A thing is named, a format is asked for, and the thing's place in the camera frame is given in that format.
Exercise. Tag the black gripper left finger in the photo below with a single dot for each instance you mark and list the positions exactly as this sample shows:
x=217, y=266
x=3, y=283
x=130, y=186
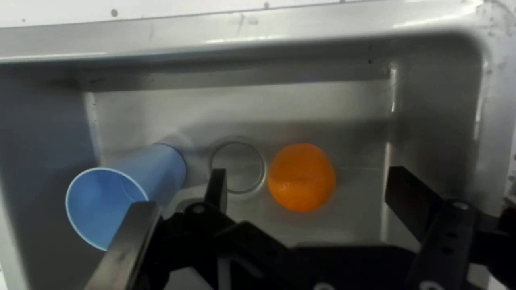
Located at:
x=124, y=265

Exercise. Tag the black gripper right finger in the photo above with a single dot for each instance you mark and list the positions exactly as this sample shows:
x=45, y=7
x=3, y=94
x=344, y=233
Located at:
x=412, y=200

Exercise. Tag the orange ball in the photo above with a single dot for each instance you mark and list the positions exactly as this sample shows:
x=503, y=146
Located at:
x=303, y=178

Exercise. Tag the grey toy sink basin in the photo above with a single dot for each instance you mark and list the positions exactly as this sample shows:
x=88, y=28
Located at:
x=428, y=84

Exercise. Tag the blue plastic cup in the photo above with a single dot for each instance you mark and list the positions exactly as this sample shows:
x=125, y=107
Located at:
x=99, y=199

